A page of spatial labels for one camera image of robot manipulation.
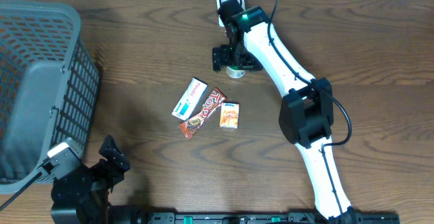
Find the red Top candy wrapper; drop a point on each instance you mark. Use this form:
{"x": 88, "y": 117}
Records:
{"x": 192, "y": 125}

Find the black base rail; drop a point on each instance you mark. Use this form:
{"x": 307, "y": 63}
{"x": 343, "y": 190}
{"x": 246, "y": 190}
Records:
{"x": 275, "y": 218}

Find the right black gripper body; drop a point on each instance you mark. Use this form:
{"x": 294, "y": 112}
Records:
{"x": 243, "y": 57}

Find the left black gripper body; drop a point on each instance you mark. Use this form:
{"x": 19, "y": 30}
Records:
{"x": 101, "y": 174}

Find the orange tissue pack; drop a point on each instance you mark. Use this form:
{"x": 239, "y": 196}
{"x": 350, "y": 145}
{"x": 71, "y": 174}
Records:
{"x": 229, "y": 115}

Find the grey plastic basket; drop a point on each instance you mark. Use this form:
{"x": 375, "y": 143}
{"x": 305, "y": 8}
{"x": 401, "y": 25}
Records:
{"x": 49, "y": 87}

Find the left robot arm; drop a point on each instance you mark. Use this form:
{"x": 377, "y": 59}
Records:
{"x": 80, "y": 193}

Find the green lid jar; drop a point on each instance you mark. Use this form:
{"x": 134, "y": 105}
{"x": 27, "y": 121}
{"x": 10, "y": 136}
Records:
{"x": 235, "y": 72}

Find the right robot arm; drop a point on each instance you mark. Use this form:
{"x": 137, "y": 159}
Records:
{"x": 306, "y": 114}

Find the white Panadol box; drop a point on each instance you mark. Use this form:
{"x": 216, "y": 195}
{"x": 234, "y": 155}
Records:
{"x": 189, "y": 100}

